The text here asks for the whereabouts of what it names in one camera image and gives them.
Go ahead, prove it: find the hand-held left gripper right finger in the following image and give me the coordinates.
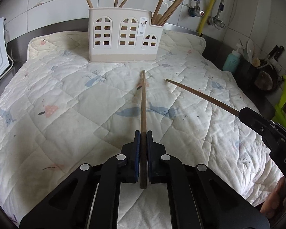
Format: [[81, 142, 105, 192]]
[[146, 131, 270, 229]]

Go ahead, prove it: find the black-handled kitchen knife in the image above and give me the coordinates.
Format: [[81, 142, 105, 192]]
[[268, 45, 285, 60]]

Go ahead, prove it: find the teal pump bottle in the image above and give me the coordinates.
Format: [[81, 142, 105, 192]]
[[223, 44, 241, 73]]

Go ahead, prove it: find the thick wooden utensil handle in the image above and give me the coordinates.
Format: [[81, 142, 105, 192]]
[[151, 0, 173, 26]]

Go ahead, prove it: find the dark metal pot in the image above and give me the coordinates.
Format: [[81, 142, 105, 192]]
[[241, 58, 280, 91]]

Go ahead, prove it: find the metal valve with red knob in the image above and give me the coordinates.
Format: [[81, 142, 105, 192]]
[[187, 3, 206, 18]]

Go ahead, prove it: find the white spoon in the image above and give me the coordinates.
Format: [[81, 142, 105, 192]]
[[246, 39, 254, 58]]

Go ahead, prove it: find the white quilted printed mat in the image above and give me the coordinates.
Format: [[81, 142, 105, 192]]
[[0, 30, 285, 229]]

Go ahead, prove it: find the yellow gas hose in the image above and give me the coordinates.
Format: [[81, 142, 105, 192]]
[[197, 0, 223, 36]]

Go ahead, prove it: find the plain metal valve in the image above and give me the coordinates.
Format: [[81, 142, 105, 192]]
[[208, 14, 226, 28]]

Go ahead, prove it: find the person's right hand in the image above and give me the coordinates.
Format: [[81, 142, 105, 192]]
[[260, 178, 286, 218]]

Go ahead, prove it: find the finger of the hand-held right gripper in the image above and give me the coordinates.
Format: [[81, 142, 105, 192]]
[[239, 108, 277, 134]]

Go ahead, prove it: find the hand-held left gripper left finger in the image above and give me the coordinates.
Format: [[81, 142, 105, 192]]
[[19, 130, 141, 229]]

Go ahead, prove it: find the cream plastic utensil holder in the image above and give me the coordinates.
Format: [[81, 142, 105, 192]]
[[88, 8, 164, 64]]

